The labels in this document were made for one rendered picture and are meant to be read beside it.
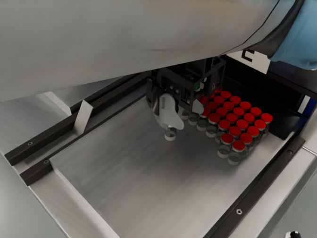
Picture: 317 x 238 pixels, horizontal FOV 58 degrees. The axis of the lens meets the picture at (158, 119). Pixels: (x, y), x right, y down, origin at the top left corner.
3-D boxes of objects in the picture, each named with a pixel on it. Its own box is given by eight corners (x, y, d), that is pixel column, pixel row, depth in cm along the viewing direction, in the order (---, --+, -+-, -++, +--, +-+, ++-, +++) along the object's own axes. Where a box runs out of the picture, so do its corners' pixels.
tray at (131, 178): (184, 82, 66) (185, 70, 64) (288, 144, 54) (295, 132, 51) (54, 171, 50) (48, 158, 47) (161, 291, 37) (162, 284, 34)
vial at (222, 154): (221, 147, 53) (226, 130, 50) (231, 153, 52) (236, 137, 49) (214, 153, 52) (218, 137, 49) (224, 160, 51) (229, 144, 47)
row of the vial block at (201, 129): (176, 105, 61) (177, 89, 57) (249, 153, 52) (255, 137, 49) (169, 110, 60) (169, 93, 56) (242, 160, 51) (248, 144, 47)
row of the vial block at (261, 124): (189, 95, 63) (191, 78, 60) (262, 140, 54) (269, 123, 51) (183, 100, 62) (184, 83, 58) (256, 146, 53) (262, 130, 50)
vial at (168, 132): (170, 130, 56) (170, 115, 53) (178, 136, 55) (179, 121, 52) (162, 137, 55) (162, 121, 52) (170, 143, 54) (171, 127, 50)
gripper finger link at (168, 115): (174, 151, 47) (181, 108, 41) (149, 132, 50) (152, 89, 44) (187, 142, 49) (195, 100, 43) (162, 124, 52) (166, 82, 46)
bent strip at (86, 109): (89, 120, 58) (84, 98, 54) (98, 128, 56) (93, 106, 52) (24, 161, 51) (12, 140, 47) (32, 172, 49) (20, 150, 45)
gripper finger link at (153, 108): (151, 120, 45) (154, 73, 39) (145, 115, 46) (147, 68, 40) (171, 107, 48) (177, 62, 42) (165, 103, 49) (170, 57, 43)
